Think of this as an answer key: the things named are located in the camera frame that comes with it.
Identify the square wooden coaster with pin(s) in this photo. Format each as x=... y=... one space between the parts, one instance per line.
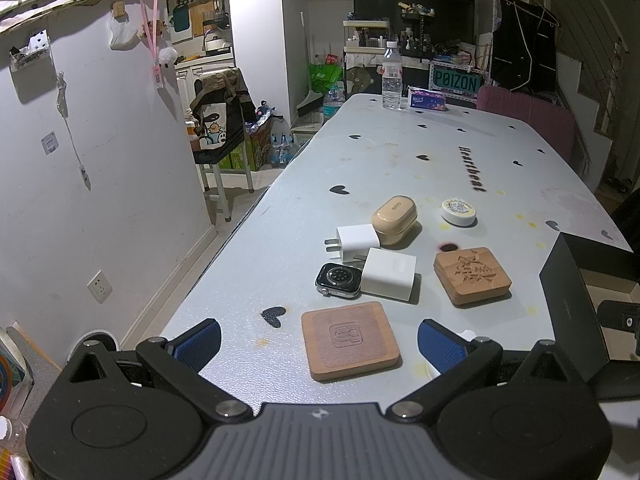
x=348 y=341

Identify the white round tape tin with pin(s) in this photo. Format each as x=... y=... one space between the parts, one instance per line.
x=458 y=212

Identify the small white plug charger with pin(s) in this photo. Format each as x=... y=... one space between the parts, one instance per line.
x=352 y=243

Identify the clear water bottle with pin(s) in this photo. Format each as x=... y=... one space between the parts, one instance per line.
x=392 y=77

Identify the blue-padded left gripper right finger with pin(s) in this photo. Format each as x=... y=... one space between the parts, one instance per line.
x=462 y=365

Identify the white wall socket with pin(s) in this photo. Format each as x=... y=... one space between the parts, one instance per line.
x=100 y=287

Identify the pink upholstered chair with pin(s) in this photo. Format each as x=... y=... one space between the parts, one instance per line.
x=554 y=123

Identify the green shopping bag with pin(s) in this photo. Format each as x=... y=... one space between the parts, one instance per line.
x=324 y=76

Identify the blue tissue pack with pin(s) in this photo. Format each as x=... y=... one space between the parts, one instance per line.
x=422 y=99

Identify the beige earbuds case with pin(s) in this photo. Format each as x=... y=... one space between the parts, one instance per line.
x=394 y=219

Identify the black chair with bag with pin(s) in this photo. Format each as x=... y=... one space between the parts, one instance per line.
x=221 y=109

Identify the black cardboard box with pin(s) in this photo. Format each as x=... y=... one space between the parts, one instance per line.
x=592 y=294

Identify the large white charger block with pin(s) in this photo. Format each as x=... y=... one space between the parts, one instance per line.
x=388 y=274

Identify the carved wooden coaster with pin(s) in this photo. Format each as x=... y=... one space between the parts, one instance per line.
x=471 y=276

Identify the black smartwatch body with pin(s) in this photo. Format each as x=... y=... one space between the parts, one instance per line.
x=340 y=281

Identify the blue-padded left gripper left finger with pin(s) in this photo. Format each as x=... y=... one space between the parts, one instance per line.
x=177 y=363

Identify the teal poizon sign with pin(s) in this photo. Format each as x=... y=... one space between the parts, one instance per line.
x=458 y=82

